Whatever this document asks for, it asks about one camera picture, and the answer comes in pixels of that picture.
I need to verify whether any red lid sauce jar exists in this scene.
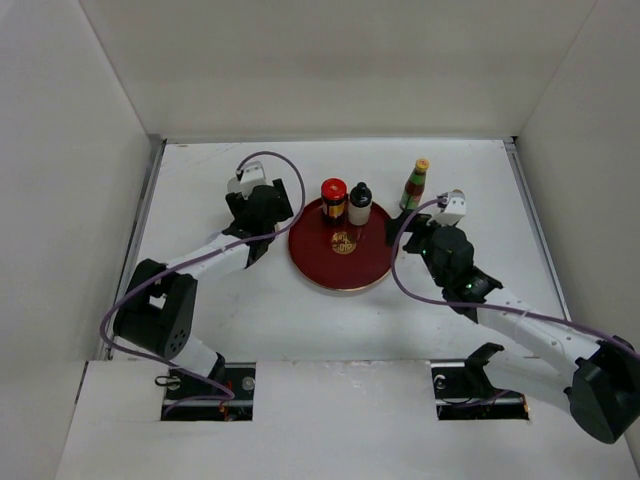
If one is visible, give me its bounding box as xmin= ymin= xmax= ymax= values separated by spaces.
xmin=321 ymin=178 xmax=348 ymax=224

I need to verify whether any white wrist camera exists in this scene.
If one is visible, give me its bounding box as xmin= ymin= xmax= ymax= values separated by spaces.
xmin=430 ymin=191 xmax=467 ymax=226
xmin=226 ymin=161 xmax=267 ymax=200

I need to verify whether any white bottle black cap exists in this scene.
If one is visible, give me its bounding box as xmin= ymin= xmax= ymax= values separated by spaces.
xmin=347 ymin=182 xmax=372 ymax=227

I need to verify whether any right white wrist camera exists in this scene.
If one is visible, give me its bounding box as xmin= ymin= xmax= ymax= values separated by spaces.
xmin=430 ymin=191 xmax=467 ymax=226

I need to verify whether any red sauce bottle green label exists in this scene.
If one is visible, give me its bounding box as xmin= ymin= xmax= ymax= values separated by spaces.
xmin=399 ymin=158 xmax=430 ymax=210

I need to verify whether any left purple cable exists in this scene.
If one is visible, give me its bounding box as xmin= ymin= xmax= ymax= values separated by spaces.
xmin=99 ymin=150 xmax=307 ymax=419

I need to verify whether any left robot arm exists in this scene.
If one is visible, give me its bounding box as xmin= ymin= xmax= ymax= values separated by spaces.
xmin=113 ymin=179 xmax=294 ymax=399

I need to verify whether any red round tray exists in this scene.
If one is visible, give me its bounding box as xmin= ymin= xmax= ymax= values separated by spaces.
xmin=288 ymin=199 xmax=391 ymax=291

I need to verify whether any purple cable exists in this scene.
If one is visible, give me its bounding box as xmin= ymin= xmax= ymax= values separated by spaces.
xmin=390 ymin=197 xmax=640 ymax=359
xmin=99 ymin=150 xmax=307 ymax=419

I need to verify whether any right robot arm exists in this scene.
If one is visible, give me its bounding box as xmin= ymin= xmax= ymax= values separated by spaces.
xmin=385 ymin=211 xmax=639 ymax=444

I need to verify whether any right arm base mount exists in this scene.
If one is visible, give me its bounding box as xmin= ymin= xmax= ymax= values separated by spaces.
xmin=430 ymin=343 xmax=529 ymax=421

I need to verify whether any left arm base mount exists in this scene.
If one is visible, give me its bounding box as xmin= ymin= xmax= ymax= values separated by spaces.
xmin=154 ymin=363 xmax=257 ymax=422

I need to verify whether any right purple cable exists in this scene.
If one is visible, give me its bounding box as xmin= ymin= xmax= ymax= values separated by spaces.
xmin=390 ymin=197 xmax=640 ymax=359

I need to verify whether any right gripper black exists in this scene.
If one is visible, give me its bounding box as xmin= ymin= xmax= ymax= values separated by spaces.
xmin=384 ymin=209 xmax=456 ymax=288

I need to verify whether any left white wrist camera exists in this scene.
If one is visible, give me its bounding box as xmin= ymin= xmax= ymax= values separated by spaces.
xmin=226 ymin=161 xmax=267 ymax=200

